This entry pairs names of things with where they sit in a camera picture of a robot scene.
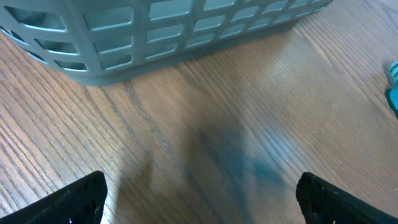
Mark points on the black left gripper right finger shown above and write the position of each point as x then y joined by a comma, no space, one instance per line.
322,202

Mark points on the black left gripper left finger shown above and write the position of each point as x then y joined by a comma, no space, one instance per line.
79,202

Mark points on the teal mouthwash bottle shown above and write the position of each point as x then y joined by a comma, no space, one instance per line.
391,90

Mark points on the grey plastic shopping basket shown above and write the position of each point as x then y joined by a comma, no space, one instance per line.
102,42

